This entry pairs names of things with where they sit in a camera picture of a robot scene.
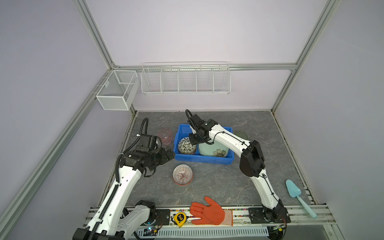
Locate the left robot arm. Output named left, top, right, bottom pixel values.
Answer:
left=73, top=117, right=175, bottom=240

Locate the light blue spatula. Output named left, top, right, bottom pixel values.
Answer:
left=286, top=180, right=318, bottom=219

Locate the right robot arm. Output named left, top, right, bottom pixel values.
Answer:
left=185, top=109, right=291, bottom=223

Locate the pink transparent cup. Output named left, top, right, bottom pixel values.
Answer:
left=158, top=129, right=172, bottom=145

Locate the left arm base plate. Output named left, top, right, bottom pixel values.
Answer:
left=142, top=209, right=171, bottom=226

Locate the white vented rail cover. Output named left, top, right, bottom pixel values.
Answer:
left=136, top=226, right=270, bottom=240

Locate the white wire wall rack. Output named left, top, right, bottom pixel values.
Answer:
left=141, top=62, right=232, bottom=95

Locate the purple striped bowl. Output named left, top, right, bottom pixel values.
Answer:
left=173, top=164, right=194, bottom=180

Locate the aluminium frame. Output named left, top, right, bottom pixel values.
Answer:
left=1, top=1, right=340, bottom=240

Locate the white mesh basket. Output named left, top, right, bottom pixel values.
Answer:
left=96, top=70, right=140, bottom=111

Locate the yellow tape measure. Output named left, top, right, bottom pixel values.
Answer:
left=172, top=212, right=188, bottom=228

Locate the green transparent cup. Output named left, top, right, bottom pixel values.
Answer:
left=235, top=131, right=248, bottom=140

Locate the red rubber glove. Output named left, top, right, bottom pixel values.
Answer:
left=190, top=197, right=233, bottom=226

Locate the mint green flower plate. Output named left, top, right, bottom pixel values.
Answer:
left=198, top=141, right=229, bottom=158

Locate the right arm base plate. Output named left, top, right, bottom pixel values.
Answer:
left=248, top=207, right=291, bottom=224

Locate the blue plastic bin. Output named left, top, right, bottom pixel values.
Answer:
left=174, top=124, right=235, bottom=165

